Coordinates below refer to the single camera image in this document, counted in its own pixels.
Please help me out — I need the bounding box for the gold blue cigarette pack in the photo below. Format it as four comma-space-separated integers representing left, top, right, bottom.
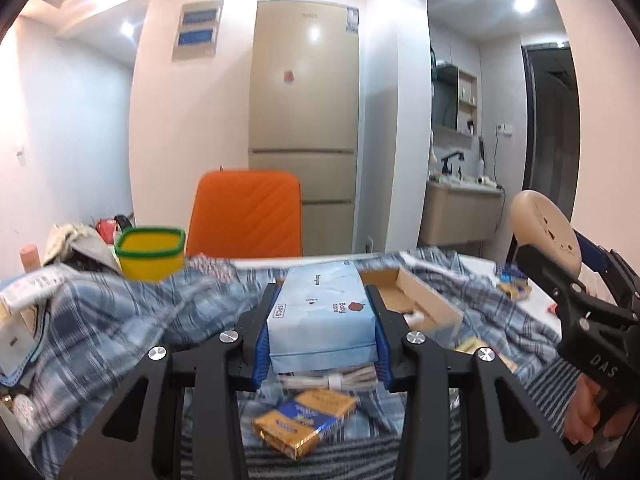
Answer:
252, 389, 357, 460

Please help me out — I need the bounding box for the right hand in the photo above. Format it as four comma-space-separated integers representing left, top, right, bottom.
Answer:
564, 374, 637, 444

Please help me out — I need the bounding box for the white book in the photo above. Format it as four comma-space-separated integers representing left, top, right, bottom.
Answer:
1, 266, 65, 314

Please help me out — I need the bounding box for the blue plaid cloth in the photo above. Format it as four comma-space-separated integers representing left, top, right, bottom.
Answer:
18, 247, 573, 479

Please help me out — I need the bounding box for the orange chair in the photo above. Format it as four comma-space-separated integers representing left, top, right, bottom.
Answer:
186, 170, 303, 259

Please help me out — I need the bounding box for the white coiled cable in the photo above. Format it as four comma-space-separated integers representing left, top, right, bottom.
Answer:
276, 365, 379, 392

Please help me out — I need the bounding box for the wall electrical panel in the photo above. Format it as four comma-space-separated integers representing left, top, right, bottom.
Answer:
171, 0, 224, 62

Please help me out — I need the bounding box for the beige round cushion pad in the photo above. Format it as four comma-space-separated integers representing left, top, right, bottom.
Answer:
509, 190, 582, 278

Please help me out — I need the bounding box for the white hair dryer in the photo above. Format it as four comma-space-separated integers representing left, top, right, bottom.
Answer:
477, 176, 501, 188

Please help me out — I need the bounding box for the gold cigarette pack on table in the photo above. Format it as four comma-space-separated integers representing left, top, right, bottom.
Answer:
496, 282, 532, 301

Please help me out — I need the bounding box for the dark blue box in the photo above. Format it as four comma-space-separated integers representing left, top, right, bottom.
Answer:
497, 264, 528, 283

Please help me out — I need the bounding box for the mirror cabinet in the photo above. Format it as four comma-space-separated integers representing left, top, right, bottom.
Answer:
432, 61, 480, 136

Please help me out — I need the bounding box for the pile of clothes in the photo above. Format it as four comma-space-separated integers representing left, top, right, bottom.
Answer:
41, 223, 122, 275

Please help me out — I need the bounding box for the pink bottle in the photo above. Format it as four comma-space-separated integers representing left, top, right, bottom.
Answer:
20, 244, 41, 273

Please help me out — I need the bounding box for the bathroom vanity cabinet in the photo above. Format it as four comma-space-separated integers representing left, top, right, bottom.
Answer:
419, 181, 503, 247

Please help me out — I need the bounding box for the yellow green-rimmed basket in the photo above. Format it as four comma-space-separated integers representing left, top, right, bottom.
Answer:
115, 226, 186, 282

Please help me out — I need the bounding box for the black faucet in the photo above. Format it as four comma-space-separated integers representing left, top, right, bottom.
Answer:
442, 151, 465, 174

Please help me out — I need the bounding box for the cardboard tray box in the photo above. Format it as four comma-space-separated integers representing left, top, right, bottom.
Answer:
360, 268, 463, 344

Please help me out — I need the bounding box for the beige refrigerator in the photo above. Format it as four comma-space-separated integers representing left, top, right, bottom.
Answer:
248, 0, 359, 256

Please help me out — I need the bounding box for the white black small brush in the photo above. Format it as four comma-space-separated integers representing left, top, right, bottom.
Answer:
404, 311, 432, 327

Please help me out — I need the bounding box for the light blue tissue pack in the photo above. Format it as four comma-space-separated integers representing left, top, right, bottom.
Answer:
267, 260, 378, 374

